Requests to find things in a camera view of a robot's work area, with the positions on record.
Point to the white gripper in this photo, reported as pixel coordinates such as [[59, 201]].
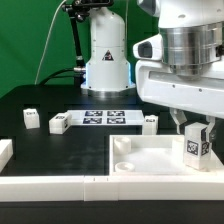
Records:
[[158, 84]]

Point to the white square table top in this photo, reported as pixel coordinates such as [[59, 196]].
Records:
[[154, 155]]

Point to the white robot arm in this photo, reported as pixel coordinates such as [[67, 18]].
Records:
[[181, 67]]

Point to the white front fence wall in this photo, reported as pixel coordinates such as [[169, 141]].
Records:
[[111, 188]]

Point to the white fence wall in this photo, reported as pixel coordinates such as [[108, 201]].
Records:
[[111, 188], [6, 152]]

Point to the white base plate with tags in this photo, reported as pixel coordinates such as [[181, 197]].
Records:
[[106, 117]]

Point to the black camera stand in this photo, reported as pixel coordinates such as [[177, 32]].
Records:
[[78, 11]]

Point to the white left fence wall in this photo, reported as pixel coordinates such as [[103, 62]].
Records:
[[6, 152]]

